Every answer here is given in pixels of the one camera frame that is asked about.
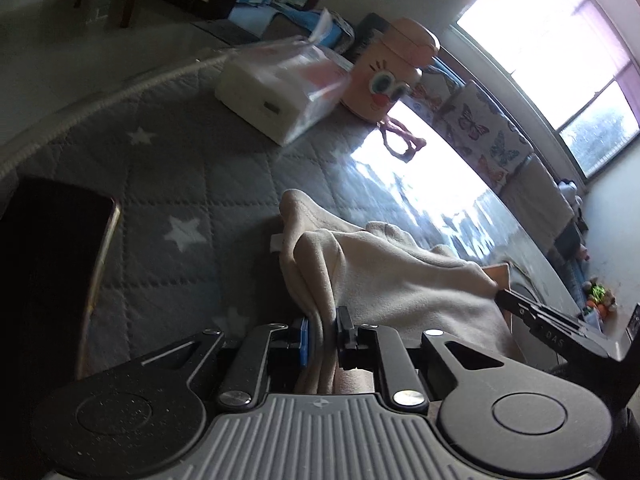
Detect white plush toy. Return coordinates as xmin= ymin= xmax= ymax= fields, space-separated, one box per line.
xmin=556 ymin=179 xmax=587 ymax=212

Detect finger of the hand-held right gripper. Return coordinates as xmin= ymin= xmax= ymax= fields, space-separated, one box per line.
xmin=494 ymin=288 xmax=612 ymax=362

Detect colourful plush toys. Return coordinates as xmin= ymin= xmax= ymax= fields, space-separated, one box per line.
xmin=581 ymin=279 xmax=619 ymax=319

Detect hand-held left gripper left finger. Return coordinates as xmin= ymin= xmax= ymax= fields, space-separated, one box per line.
xmin=142 ymin=316 xmax=313 ymax=411

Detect purple curtain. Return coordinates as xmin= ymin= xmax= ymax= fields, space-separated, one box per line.
xmin=560 ymin=0 xmax=640 ymax=107

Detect beige pillow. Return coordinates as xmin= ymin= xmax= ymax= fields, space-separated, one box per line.
xmin=501 ymin=154 xmax=577 ymax=257

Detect pink cartoon face bottle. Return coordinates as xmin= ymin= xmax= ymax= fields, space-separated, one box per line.
xmin=340 ymin=17 xmax=441 ymax=125

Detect black smartphone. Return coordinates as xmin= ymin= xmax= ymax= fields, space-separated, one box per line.
xmin=0 ymin=175 xmax=122 ymax=411

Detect butterfly print pillow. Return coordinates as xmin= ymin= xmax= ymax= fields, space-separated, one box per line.
xmin=439 ymin=81 xmax=534 ymax=195
xmin=411 ymin=57 xmax=468 ymax=128

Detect grey star quilted mat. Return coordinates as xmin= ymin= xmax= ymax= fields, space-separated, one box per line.
xmin=0 ymin=47 xmax=596 ymax=411

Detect soft tissue pack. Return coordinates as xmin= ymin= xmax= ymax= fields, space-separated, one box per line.
xmin=215 ymin=7 xmax=357 ymax=147

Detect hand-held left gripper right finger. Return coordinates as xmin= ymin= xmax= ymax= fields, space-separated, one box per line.
xmin=335 ymin=306 xmax=506 ymax=411

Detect cream garment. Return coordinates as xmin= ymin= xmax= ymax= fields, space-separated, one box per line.
xmin=272 ymin=189 xmax=526 ymax=396

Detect large window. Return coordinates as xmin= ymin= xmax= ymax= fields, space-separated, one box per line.
xmin=451 ymin=0 xmax=640 ymax=182

